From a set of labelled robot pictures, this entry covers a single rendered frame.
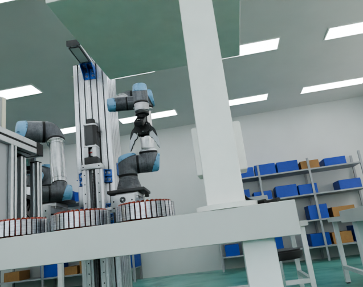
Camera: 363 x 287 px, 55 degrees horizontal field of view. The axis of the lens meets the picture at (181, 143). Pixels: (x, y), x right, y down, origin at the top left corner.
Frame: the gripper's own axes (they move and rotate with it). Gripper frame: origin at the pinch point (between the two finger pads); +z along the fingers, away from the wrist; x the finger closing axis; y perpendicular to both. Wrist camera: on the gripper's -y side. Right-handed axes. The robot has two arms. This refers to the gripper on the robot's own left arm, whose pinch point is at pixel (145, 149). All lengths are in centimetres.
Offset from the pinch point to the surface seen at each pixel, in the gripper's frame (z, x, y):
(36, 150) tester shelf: 7, 32, -45
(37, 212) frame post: 29, 34, -42
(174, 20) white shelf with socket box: -2, -25, -97
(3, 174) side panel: 18, 35, -61
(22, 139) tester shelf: 5, 33, -54
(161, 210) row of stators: 39, -18, -101
